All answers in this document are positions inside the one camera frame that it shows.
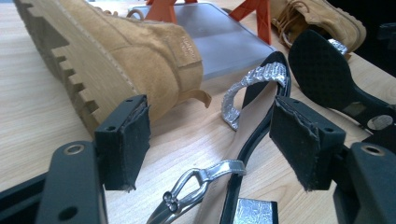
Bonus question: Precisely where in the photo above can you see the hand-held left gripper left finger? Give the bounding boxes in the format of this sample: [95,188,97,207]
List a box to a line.
[94,94,152,191]

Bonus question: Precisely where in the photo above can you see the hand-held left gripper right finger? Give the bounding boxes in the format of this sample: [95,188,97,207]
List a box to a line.
[269,95,347,191]

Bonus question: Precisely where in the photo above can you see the tan suede boot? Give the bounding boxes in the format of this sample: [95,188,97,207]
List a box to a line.
[13,0,213,138]
[270,0,368,60]

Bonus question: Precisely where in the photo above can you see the white shoe rack orange posts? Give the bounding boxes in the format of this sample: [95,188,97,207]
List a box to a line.
[127,0,278,80]

